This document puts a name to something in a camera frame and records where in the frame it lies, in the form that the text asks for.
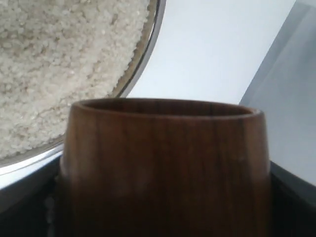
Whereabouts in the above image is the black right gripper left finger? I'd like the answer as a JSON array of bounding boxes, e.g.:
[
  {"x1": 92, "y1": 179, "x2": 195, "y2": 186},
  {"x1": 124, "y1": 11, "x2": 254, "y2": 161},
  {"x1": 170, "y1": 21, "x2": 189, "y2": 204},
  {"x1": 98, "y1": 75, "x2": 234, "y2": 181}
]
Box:
[{"x1": 0, "y1": 157, "x2": 60, "y2": 237}]

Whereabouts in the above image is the steel tray of rice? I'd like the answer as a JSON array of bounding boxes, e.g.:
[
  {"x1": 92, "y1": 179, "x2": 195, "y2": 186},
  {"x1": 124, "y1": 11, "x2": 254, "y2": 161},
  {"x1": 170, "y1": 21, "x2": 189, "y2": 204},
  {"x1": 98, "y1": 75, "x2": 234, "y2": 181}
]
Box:
[{"x1": 0, "y1": 0, "x2": 165, "y2": 175}]

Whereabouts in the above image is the brown wooden cup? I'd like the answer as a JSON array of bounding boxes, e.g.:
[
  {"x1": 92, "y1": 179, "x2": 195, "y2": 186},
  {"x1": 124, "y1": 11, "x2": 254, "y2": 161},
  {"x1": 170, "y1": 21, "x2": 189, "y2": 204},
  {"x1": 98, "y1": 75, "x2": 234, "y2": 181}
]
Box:
[{"x1": 55, "y1": 98, "x2": 272, "y2": 237}]

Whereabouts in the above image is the white backdrop curtain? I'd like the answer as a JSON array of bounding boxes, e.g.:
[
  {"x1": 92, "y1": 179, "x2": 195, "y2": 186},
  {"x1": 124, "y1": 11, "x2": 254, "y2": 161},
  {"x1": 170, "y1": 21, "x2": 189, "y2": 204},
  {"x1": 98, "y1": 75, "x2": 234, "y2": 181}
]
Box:
[{"x1": 241, "y1": 1, "x2": 316, "y2": 184}]

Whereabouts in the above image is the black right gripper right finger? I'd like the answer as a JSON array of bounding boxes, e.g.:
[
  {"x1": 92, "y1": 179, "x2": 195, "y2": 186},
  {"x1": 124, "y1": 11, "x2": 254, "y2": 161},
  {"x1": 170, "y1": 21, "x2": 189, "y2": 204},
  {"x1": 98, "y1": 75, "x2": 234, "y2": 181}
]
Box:
[{"x1": 270, "y1": 161, "x2": 316, "y2": 237}]

